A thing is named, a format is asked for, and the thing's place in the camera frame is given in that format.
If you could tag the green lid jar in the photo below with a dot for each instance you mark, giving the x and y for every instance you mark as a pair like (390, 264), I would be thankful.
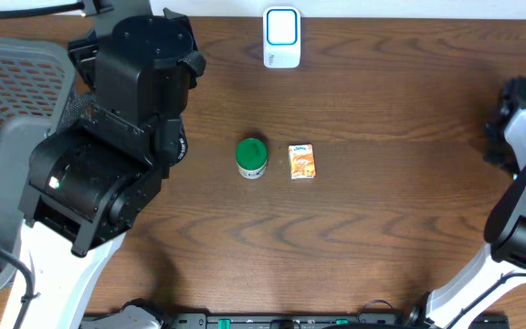
(251, 158)

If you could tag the orange snack box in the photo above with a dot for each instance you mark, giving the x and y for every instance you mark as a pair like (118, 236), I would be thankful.
(301, 161)

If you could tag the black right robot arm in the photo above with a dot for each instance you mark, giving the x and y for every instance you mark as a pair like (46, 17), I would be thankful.
(500, 265)

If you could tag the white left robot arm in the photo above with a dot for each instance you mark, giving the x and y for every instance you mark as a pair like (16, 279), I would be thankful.
(106, 159)

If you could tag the grey plastic basket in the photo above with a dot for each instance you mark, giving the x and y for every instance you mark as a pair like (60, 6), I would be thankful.
(37, 83)

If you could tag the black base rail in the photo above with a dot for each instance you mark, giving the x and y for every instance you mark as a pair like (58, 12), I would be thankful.
(141, 314)

